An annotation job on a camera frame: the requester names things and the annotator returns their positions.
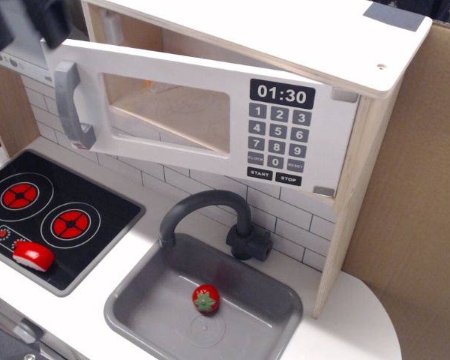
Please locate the white toy microwave door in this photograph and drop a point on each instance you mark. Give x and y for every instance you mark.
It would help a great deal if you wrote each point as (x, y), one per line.
(253, 123)

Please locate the white wooden microwave cabinet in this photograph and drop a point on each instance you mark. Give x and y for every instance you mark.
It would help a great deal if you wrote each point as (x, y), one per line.
(349, 44)

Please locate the grey range hood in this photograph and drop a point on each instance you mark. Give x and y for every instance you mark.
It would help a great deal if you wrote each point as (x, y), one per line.
(26, 54)

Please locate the orange salmon toy sushi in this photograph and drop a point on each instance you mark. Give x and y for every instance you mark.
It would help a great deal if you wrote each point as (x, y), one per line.
(154, 87)

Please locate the black toy stovetop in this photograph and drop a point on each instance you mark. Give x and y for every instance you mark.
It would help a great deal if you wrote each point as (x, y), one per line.
(73, 216)

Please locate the red white toy sushi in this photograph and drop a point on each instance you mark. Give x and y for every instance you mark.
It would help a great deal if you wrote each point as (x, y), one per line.
(33, 255)

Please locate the grey plastic sink basin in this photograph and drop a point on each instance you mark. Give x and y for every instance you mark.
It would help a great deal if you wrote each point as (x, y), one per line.
(153, 308)

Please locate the red toy strawberry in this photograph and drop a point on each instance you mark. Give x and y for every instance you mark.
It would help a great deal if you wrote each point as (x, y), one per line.
(206, 298)

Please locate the brown cardboard panel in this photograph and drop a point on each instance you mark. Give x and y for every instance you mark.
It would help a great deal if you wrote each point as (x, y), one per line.
(401, 243)

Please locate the grey oven front handle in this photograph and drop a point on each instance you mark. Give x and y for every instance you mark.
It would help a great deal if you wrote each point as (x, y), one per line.
(23, 338)

